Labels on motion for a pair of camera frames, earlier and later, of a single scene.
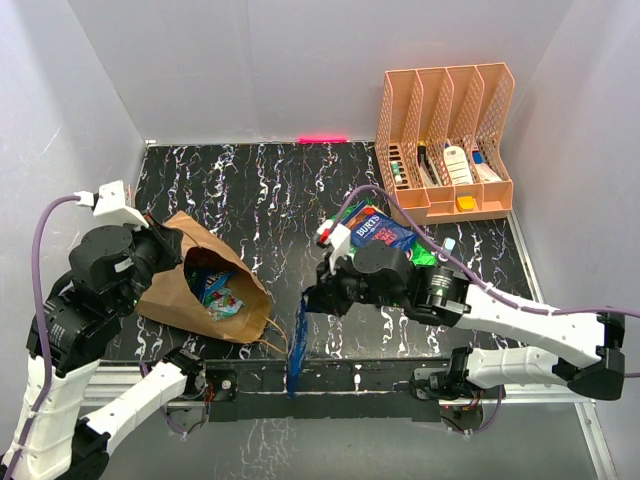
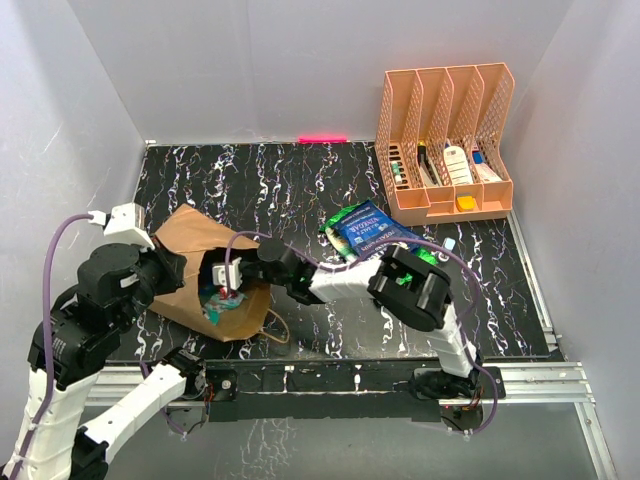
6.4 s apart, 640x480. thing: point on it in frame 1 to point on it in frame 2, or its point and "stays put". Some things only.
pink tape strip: [322, 139] stays put
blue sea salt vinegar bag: [297, 346] to [365, 227]
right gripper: [325, 298] to [245, 264]
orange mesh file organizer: [444, 140] stays put
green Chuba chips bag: [420, 256] stays put
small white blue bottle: [448, 245] stays put
